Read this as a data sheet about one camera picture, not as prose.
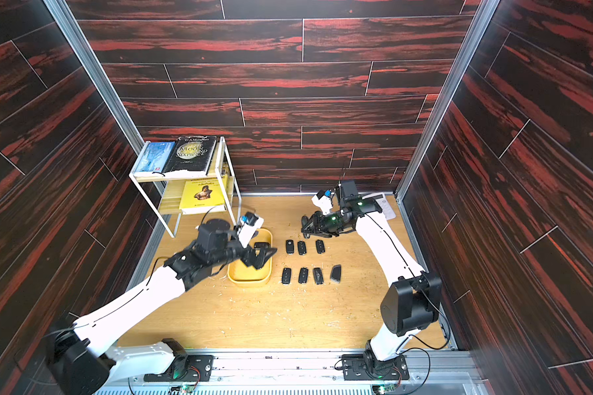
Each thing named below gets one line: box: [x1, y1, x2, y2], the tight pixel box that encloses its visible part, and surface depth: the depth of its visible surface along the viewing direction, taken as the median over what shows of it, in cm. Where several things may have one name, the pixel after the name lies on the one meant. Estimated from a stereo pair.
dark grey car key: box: [330, 264, 342, 284], surface depth 95 cm
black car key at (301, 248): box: [297, 240, 308, 256], surface depth 103 cm
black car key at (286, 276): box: [281, 267, 292, 284], surface depth 95 cm
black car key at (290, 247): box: [285, 238, 295, 256], surface depth 103 cm
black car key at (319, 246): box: [315, 239, 326, 255], surface depth 103 cm
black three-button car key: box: [298, 266, 309, 284], surface depth 94 cm
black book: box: [162, 134, 218, 177], surface depth 88 cm
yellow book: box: [179, 176, 229, 216], surface depth 96 cm
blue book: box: [133, 141, 177, 174], surface depth 88 cm
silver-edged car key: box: [312, 267, 324, 285], surface depth 94 cm
